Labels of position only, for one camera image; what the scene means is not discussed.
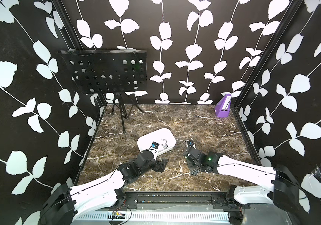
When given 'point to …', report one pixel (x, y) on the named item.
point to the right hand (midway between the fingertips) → (188, 157)
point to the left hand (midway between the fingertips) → (163, 156)
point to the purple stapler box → (222, 107)
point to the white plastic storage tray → (164, 137)
